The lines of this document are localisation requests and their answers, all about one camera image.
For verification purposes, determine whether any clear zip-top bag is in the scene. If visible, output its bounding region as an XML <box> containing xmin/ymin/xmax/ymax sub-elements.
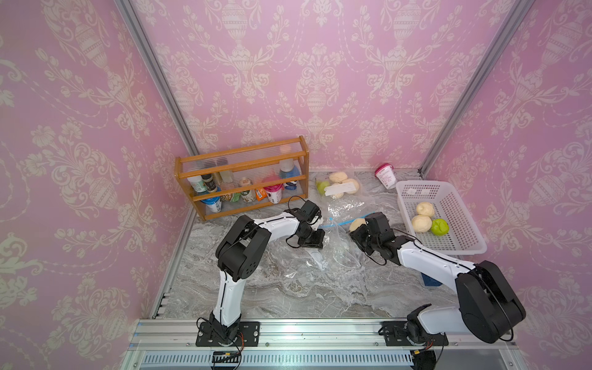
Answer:
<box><xmin>313</xmin><ymin>170</ymin><xmax>379</xmax><ymax>229</ymax></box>
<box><xmin>277</xmin><ymin>221</ymin><xmax>366</xmax><ymax>288</ymax></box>

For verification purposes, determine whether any pink lid yogurt cup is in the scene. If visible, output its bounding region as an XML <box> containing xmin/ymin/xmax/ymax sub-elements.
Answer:
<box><xmin>375</xmin><ymin>163</ymin><xmax>397</xmax><ymax>190</ymax></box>

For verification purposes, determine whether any white green bottle on shelf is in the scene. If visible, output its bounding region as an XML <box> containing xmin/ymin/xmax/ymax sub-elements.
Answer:
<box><xmin>187</xmin><ymin>175</ymin><xmax>208</xmax><ymax>194</ymax></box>

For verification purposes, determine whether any white plastic basket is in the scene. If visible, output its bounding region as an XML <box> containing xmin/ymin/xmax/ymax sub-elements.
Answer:
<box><xmin>396</xmin><ymin>180</ymin><xmax>487</xmax><ymax>256</ymax></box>

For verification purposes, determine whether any blue lid cup lower shelf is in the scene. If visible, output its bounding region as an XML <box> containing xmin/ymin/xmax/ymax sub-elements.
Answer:
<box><xmin>202</xmin><ymin>197</ymin><xmax>222</xmax><ymax>214</ymax></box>

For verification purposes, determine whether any orange snack packet on shelf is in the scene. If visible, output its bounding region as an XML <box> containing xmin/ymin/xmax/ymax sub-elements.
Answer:
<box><xmin>254</xmin><ymin>187</ymin><xmax>268</xmax><ymax>201</ymax></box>

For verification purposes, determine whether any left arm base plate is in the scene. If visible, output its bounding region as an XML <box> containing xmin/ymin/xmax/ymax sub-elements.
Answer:
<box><xmin>195</xmin><ymin>319</ymin><xmax>261</xmax><ymax>348</ymax></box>

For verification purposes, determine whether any wooden shelf rack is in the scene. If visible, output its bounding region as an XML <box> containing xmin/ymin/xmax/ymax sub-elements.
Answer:
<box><xmin>174</xmin><ymin>136</ymin><xmax>310</xmax><ymax>220</ymax></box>

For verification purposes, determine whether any blue white bottle on shelf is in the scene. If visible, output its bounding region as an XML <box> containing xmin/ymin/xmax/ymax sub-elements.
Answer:
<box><xmin>279</xmin><ymin>159</ymin><xmax>301</xmax><ymax>191</ymax></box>

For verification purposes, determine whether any dark spice jar on shelf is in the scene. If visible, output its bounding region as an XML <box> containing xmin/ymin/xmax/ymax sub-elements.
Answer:
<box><xmin>201</xmin><ymin>174</ymin><xmax>217</xmax><ymax>193</ymax></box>

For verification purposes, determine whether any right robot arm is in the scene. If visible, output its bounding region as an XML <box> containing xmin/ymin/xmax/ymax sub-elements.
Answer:
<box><xmin>348</xmin><ymin>212</ymin><xmax>527</xmax><ymax>345</ymax></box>

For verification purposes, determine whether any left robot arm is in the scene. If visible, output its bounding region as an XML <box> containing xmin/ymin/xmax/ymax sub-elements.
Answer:
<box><xmin>208</xmin><ymin>200</ymin><xmax>325</xmax><ymax>345</ymax></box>

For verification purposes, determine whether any green pear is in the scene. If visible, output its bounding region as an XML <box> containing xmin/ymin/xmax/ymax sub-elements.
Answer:
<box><xmin>316</xmin><ymin>180</ymin><xmax>331</xmax><ymax>196</ymax></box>
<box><xmin>430</xmin><ymin>218</ymin><xmax>450</xmax><ymax>236</ymax></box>

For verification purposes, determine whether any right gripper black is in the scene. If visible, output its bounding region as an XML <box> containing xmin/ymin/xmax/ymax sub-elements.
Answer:
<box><xmin>348</xmin><ymin>224</ymin><xmax>382</xmax><ymax>255</ymax></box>

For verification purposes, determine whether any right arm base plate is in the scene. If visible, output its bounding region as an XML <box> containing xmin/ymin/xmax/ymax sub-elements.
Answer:
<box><xmin>378</xmin><ymin>321</ymin><xmax>449</xmax><ymax>348</ymax></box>

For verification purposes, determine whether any beige pear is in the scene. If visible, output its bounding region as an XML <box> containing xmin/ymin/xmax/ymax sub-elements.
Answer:
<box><xmin>349</xmin><ymin>218</ymin><xmax>367</xmax><ymax>233</ymax></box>
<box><xmin>416</xmin><ymin>202</ymin><xmax>436</xmax><ymax>217</ymax></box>
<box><xmin>412</xmin><ymin>214</ymin><xmax>433</xmax><ymax>233</ymax></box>

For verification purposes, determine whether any blue cube block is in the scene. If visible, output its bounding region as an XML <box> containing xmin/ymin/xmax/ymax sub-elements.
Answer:
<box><xmin>421</xmin><ymin>274</ymin><xmax>442</xmax><ymax>287</ymax></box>

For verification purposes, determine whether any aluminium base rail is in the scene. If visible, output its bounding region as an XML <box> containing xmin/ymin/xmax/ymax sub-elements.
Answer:
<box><xmin>121</xmin><ymin>319</ymin><xmax>528</xmax><ymax>369</ymax></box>

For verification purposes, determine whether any pink lid cup on shelf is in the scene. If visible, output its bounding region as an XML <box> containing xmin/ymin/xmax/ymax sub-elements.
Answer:
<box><xmin>263</xmin><ymin>176</ymin><xmax>284</xmax><ymax>204</ymax></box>

